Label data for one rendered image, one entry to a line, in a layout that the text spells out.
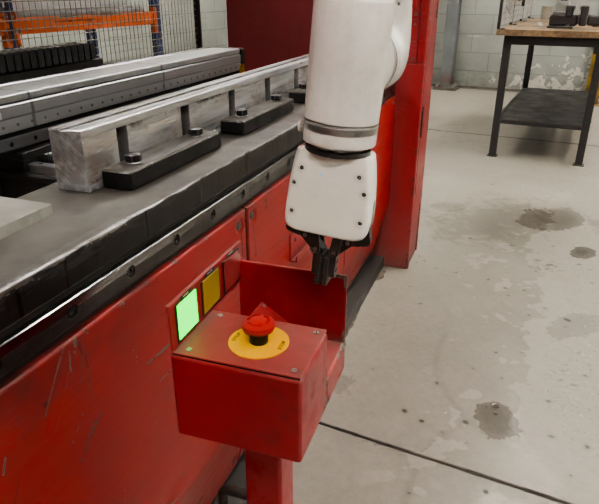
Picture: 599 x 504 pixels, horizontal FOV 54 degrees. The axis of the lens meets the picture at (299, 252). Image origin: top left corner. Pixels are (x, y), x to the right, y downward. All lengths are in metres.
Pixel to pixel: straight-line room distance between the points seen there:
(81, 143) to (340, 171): 0.43
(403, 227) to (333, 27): 2.05
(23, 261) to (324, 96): 0.39
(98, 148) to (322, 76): 0.45
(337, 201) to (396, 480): 1.09
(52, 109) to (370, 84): 0.79
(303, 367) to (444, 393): 1.32
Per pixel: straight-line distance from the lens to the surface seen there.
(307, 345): 0.70
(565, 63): 7.86
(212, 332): 0.73
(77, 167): 0.96
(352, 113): 0.63
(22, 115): 1.23
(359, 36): 0.62
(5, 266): 0.74
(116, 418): 0.91
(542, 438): 1.88
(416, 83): 2.47
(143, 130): 1.07
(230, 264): 0.80
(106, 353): 0.85
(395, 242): 2.67
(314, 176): 0.67
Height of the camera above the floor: 1.16
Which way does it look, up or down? 24 degrees down
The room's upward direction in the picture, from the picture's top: straight up
